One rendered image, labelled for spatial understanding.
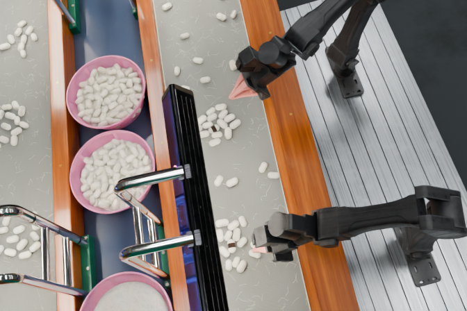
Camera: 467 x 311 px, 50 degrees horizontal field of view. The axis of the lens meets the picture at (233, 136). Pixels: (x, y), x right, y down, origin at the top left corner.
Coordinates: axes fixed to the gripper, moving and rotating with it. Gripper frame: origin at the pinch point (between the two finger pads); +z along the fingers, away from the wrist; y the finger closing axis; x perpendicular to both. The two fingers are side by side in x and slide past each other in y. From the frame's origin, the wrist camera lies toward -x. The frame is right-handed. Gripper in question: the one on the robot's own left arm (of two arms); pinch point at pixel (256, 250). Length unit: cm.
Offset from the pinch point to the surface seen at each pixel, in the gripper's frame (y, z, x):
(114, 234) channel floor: -16.2, 41.5, -16.8
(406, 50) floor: -94, -11, 116
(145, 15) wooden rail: -87, 20, -11
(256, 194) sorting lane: -17.1, 2.7, 7.6
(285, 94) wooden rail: -45.7, -10.3, 15.4
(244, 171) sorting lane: -24.7, 4.3, 6.2
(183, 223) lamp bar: -3.5, -7.9, -28.8
